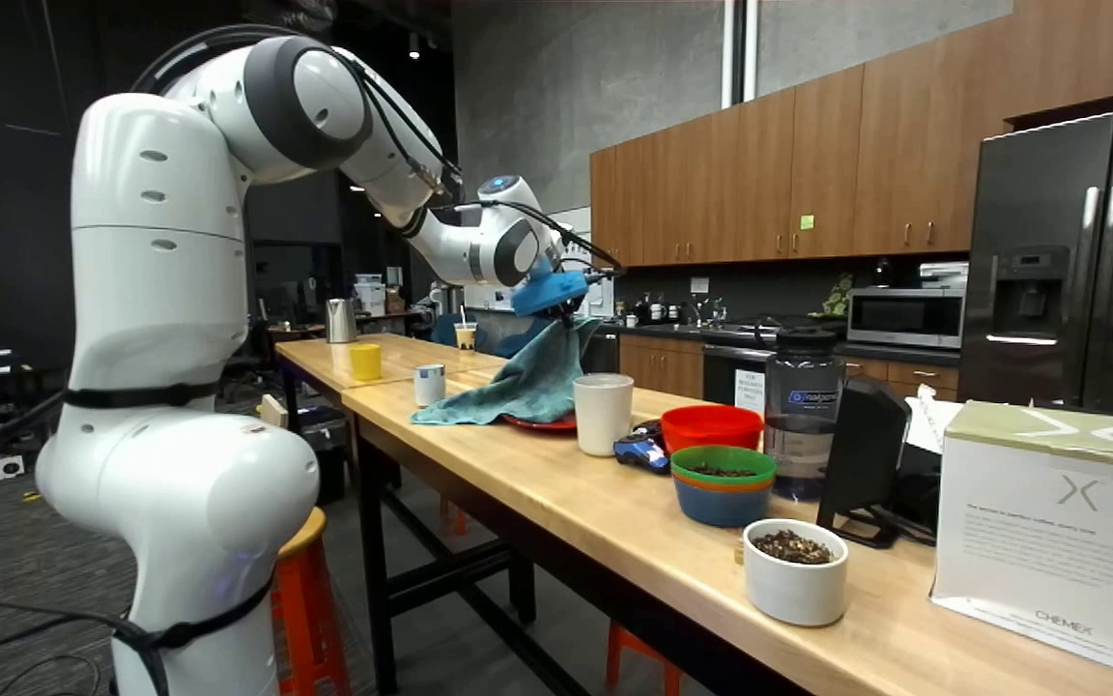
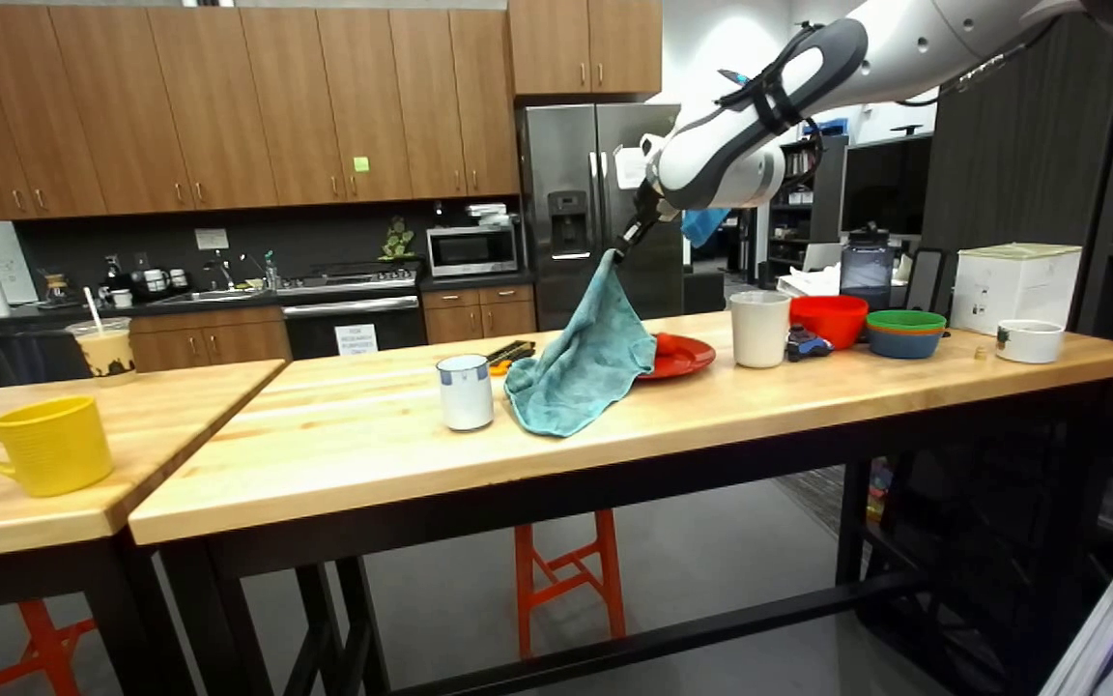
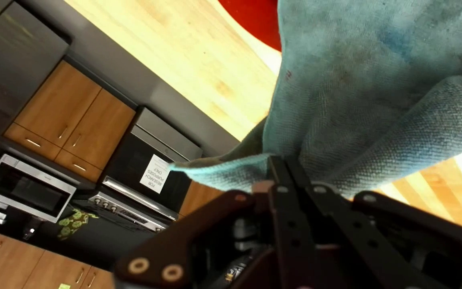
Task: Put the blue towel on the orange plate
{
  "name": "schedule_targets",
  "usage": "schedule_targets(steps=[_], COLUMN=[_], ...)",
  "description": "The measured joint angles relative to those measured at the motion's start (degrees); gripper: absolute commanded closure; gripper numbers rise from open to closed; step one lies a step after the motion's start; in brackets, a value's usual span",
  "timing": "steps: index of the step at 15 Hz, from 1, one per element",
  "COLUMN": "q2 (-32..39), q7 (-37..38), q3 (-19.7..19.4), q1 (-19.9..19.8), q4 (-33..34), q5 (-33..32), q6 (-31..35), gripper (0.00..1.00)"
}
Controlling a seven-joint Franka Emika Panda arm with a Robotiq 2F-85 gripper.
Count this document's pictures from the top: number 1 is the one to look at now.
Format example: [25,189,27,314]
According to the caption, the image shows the small dark blue object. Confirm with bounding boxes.
[609,427,671,474]

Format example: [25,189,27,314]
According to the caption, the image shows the yellow mug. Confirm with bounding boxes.
[343,340,385,387]

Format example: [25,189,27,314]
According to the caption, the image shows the white crumpled paper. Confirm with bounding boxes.
[901,381,971,456]

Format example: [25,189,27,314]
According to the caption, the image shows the white cardboard box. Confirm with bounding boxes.
[926,396,1113,688]

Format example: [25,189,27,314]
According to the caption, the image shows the blue towel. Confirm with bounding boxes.
[410,306,593,431]

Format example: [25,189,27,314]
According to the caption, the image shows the tall white cup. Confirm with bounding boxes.
[569,371,639,461]

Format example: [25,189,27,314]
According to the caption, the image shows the orange stool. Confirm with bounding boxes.
[267,507,354,696]
[599,613,688,696]

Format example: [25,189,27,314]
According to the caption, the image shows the silver metal canister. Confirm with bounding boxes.
[320,295,359,346]

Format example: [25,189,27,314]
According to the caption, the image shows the red bowl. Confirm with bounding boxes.
[658,402,768,456]

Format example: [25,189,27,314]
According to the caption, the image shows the wooden cabinet above refrigerator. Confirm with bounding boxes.
[1001,0,1113,127]

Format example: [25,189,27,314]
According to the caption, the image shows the small white bowl with beans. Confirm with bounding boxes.
[738,512,854,630]

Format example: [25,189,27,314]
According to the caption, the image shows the green potted plant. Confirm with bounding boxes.
[817,270,857,323]

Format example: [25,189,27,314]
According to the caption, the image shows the silver microwave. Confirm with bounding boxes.
[843,280,971,351]

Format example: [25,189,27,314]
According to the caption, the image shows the white ceiling pipe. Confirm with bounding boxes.
[720,0,765,106]

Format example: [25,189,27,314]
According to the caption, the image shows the long wooden upper cabinets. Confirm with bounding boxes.
[586,52,1011,270]

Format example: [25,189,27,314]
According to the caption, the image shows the blue bowl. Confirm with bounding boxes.
[669,474,776,529]

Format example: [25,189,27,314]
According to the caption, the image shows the black table frame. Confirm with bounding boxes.
[274,351,794,696]

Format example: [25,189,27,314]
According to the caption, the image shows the black refrigerator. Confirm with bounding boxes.
[960,91,1113,422]

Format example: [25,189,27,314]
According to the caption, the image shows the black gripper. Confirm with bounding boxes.
[562,264,608,323]

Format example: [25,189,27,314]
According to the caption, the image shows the wooden lower cabinets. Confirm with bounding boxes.
[613,327,966,402]

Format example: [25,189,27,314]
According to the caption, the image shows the green bowl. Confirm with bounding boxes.
[669,439,781,494]

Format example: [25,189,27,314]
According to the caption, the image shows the small white cup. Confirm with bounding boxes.
[410,363,450,411]

